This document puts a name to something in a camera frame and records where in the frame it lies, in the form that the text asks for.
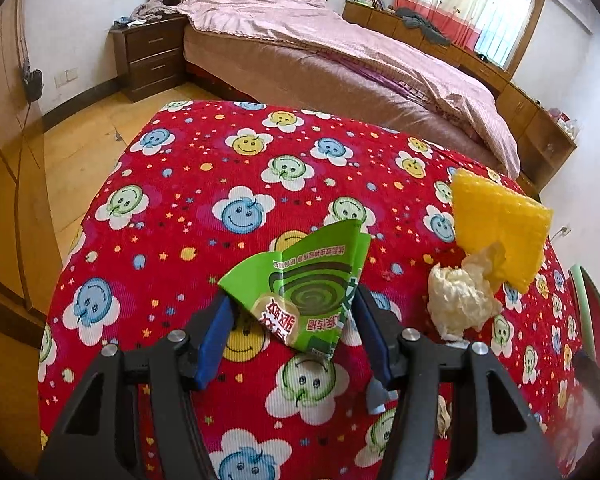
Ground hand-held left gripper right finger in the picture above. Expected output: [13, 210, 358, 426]
[355, 285, 568, 480]

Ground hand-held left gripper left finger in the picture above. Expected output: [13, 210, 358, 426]
[35, 294, 238, 480]

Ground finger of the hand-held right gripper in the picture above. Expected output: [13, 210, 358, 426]
[571, 350, 600, 411]

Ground red bucket with green rim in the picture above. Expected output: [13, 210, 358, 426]
[567, 262, 600, 366]

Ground white paper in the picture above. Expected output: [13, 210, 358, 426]
[426, 242, 506, 338]

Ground green packet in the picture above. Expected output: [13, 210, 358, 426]
[218, 220, 372, 361]

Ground yellow foam sheet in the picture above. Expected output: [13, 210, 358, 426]
[450, 167, 554, 295]

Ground bottles on shelf top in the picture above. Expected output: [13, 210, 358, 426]
[547, 107, 581, 136]

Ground wooden wardrobe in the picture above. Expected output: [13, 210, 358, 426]
[0, 0, 66, 351]

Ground long wooden desk cabinet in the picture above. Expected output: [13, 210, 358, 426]
[342, 0, 543, 161]

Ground dark wooden nightstand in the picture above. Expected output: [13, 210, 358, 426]
[109, 15, 191, 103]

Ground bed with pink cover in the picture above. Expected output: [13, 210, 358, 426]
[175, 0, 521, 176]

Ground grey clothes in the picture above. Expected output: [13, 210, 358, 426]
[394, 7, 451, 46]

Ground pink grey cloth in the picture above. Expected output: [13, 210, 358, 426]
[130, 0, 181, 23]

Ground barred window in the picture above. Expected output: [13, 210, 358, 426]
[472, 0, 546, 73]

